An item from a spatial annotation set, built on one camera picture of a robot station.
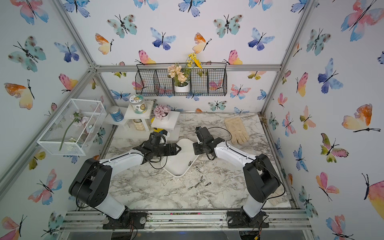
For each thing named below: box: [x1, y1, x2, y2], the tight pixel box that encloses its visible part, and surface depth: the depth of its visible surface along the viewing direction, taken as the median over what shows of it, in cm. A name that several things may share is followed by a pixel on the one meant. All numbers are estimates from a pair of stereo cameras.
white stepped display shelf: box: [104, 100, 182, 142], surface depth 98 cm
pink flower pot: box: [153, 105, 171, 121], surface depth 89 cm
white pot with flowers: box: [167, 52, 203, 93], surface depth 85 cm
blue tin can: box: [109, 106, 124, 122], surface depth 93 cm
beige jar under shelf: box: [132, 118, 145, 131], surface depth 106 cm
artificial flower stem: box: [58, 111, 90, 151], surface depth 76 cm
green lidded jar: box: [129, 94, 148, 115], surface depth 87 cm
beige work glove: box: [224, 116, 250, 146], surface depth 114 cm
